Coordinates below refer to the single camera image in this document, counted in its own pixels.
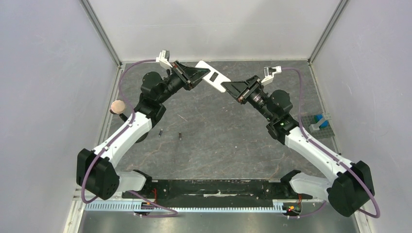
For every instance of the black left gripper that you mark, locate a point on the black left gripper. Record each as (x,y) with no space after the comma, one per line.
(191,75)

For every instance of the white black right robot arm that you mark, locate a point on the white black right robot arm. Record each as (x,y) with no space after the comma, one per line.
(346,186)

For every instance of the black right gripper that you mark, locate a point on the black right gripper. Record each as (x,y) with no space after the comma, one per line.
(245,92)

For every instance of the red and white remote control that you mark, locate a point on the red and white remote control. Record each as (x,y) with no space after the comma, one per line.
(214,77)

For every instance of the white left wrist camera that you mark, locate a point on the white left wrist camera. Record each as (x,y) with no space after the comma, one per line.
(163,59)

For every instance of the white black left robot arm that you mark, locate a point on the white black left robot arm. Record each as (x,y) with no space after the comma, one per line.
(96,169)

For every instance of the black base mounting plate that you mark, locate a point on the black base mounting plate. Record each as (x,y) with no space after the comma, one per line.
(218,193)

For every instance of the black stand with pink knob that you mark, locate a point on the black stand with pink knob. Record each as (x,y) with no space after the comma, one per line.
(118,107)

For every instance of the grey lego baseplate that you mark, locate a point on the grey lego baseplate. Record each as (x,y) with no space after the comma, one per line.
(326,132)

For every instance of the light blue toothed cable duct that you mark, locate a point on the light blue toothed cable duct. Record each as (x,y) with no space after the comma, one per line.
(140,206)

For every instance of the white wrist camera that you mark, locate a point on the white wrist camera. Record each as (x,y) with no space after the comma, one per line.
(269,74)
(163,59)

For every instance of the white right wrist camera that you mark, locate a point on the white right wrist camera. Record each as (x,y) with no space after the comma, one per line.
(269,74)

